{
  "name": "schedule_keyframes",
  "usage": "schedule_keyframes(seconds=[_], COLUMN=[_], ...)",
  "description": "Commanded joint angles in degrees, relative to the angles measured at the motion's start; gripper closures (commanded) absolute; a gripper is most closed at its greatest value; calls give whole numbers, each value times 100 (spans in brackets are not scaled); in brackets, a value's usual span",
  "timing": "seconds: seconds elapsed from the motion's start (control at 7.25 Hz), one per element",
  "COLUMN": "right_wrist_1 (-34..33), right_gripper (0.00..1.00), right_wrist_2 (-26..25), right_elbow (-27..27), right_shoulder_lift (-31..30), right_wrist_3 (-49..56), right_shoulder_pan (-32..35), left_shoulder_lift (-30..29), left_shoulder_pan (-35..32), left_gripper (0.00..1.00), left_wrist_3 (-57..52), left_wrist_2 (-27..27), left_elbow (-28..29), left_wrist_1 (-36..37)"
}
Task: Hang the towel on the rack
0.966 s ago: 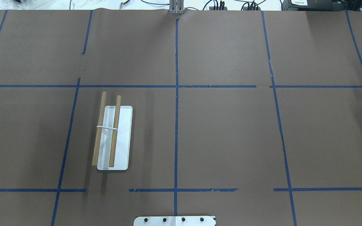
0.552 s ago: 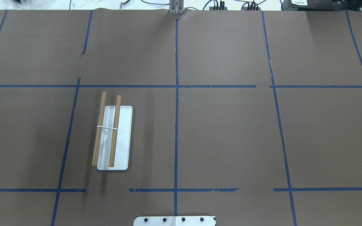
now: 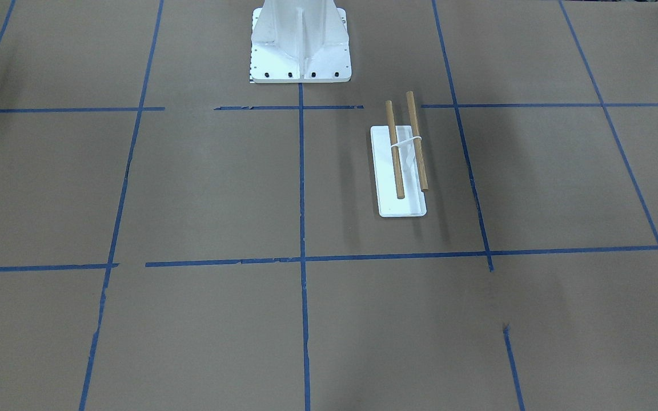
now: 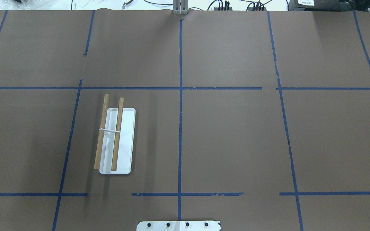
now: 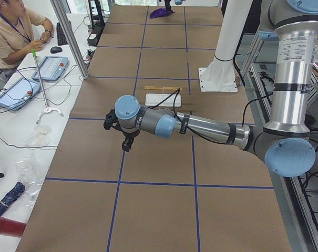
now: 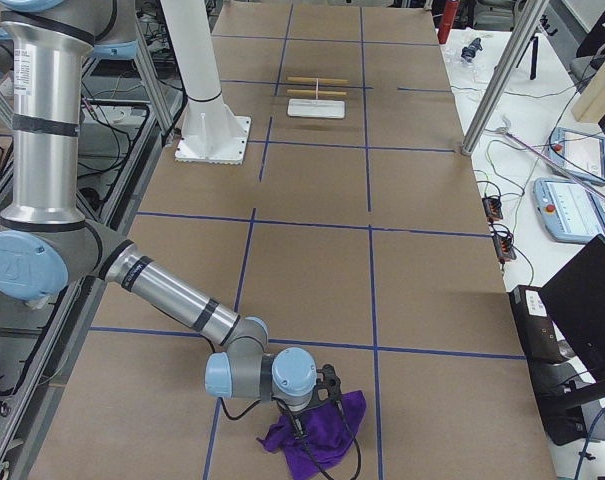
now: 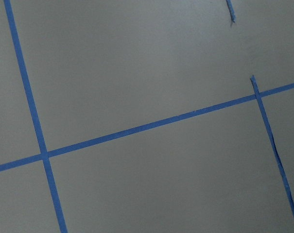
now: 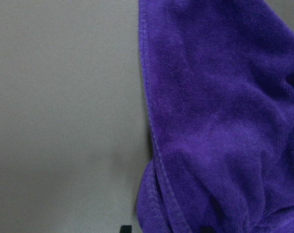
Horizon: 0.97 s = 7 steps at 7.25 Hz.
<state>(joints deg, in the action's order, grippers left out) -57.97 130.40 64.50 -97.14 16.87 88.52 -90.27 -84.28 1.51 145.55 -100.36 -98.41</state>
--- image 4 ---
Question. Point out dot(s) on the white rack bracket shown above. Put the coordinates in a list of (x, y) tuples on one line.
[(108, 134)]

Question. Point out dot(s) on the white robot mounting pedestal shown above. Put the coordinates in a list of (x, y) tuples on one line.
[(208, 225)]

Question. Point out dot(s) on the inner wooden rack bar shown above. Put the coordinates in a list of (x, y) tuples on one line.
[(117, 135)]

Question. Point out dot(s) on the black electronics box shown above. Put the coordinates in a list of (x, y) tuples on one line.
[(328, 5)]

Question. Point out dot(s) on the grey metal camera post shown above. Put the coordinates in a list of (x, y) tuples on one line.
[(180, 7)]

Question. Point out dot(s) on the white towel rack base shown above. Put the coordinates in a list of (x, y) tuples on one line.
[(126, 141)]

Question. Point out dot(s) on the black power strip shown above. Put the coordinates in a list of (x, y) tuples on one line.
[(223, 5), (256, 6)]

